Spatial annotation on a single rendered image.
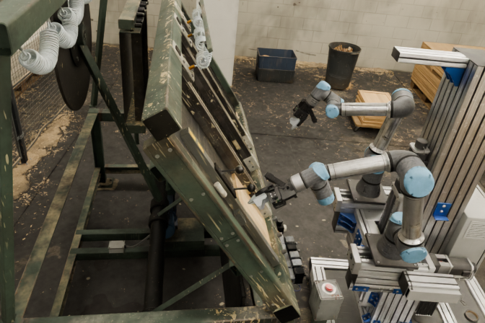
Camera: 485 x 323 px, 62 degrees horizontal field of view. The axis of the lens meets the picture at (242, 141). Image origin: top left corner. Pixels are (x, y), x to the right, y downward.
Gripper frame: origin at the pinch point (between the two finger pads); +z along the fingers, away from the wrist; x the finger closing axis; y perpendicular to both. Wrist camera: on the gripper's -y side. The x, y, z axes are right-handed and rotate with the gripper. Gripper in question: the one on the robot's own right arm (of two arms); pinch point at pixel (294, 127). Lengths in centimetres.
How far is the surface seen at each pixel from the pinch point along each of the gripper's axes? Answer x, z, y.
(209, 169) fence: 81, 4, 52
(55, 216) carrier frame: 42, 112, 101
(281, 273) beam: 81, 41, -13
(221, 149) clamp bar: 44, 14, 42
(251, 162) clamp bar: -7.7, 41.5, 5.0
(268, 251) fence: 77, 35, -1
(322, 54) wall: -488, 47, -152
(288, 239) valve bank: 43, 48, -27
